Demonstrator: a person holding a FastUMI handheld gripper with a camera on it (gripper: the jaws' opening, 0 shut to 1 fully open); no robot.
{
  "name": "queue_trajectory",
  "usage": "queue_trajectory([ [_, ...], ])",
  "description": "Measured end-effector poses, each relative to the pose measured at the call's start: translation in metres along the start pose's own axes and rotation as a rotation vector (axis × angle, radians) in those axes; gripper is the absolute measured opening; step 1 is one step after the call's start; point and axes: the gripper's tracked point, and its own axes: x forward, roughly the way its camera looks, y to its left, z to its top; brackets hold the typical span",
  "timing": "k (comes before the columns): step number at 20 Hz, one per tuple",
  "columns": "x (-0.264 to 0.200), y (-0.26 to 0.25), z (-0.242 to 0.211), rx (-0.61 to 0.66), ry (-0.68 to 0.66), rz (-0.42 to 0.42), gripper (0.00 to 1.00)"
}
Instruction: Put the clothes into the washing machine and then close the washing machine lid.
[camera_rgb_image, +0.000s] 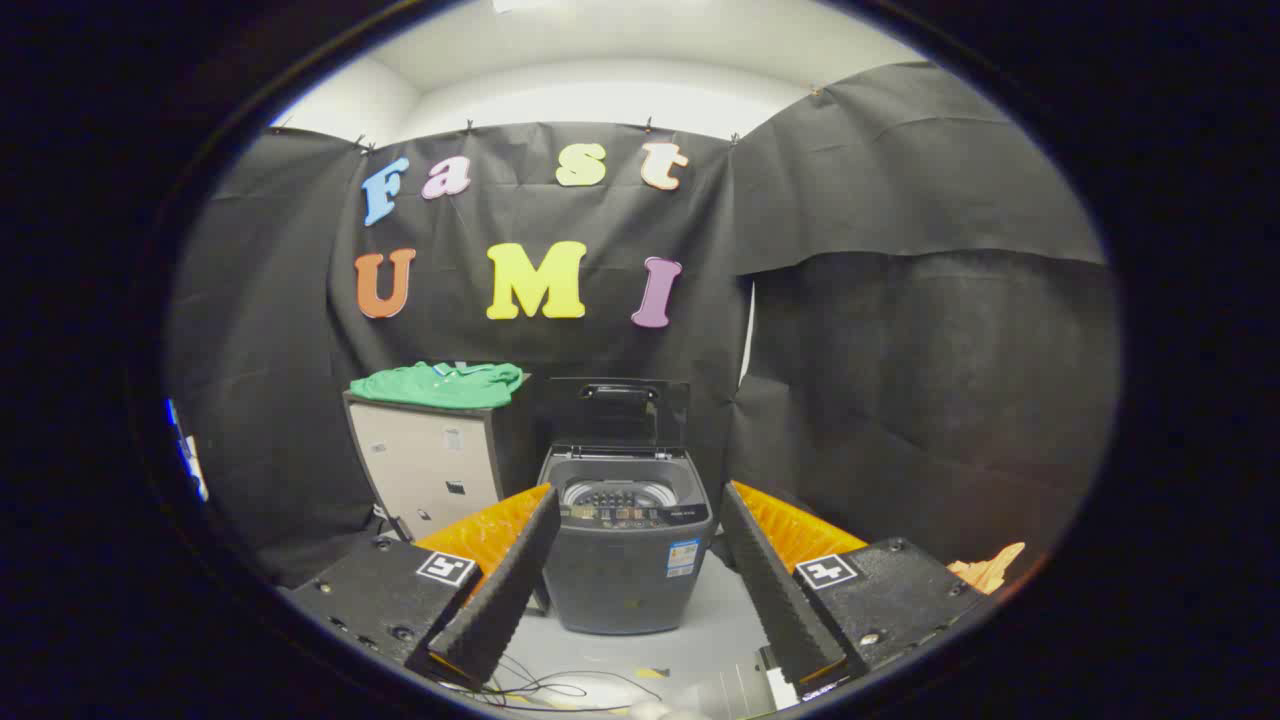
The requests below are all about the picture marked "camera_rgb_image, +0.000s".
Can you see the grey washing machine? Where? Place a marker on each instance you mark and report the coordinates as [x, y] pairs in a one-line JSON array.
[[620, 585]]

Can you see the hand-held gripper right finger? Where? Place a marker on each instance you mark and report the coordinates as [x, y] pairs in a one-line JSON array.
[[775, 600]]

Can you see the blue white object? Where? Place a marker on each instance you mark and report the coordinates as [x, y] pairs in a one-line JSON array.
[[190, 460]]

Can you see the orange object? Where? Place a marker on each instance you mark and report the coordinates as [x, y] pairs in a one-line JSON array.
[[985, 572]]

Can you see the yellow black floor tape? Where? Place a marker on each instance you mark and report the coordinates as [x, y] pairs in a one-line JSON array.
[[651, 673]]

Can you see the green polo shirt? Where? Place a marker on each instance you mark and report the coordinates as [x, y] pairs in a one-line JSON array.
[[440, 385]]

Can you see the beige cabinet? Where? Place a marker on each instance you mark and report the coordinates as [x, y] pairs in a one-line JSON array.
[[420, 470]]

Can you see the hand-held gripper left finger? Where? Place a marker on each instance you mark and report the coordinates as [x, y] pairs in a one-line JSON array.
[[500, 600]]

